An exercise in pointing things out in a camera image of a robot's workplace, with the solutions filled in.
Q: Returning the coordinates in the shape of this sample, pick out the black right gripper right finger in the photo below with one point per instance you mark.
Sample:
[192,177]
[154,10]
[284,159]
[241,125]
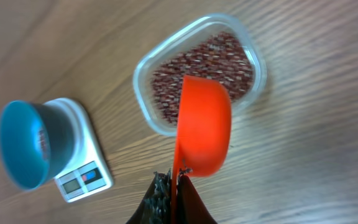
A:
[190,207]

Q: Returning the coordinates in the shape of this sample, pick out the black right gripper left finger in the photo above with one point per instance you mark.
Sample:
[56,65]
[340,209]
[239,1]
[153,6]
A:
[155,205]

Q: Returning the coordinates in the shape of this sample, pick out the red measuring scoop blue handle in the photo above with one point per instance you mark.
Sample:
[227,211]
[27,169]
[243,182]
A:
[203,131]

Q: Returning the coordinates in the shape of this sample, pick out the white kitchen scale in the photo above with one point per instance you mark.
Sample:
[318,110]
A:
[87,172]

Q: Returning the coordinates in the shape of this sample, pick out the blue bowl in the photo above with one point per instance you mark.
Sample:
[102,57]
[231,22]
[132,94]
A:
[36,142]

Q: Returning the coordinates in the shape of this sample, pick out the red beans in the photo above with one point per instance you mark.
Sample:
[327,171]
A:
[220,57]

